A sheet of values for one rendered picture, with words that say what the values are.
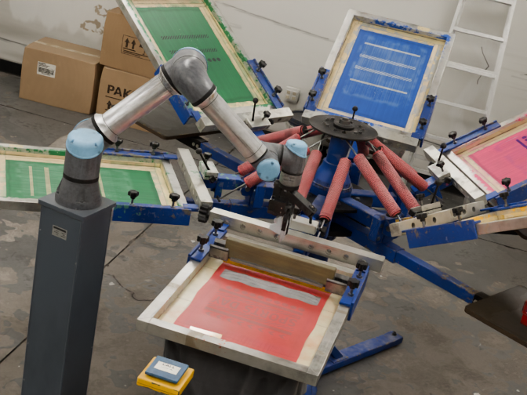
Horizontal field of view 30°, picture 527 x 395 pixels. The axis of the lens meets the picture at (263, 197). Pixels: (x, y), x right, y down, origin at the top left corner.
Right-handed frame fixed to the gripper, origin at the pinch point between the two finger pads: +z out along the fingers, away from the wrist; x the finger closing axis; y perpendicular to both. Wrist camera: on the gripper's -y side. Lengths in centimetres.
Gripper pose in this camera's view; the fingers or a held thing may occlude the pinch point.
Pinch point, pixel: (284, 237)
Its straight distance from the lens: 346.8
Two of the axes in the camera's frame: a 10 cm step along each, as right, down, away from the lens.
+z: -1.8, 9.1, 3.7
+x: -2.5, 3.3, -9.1
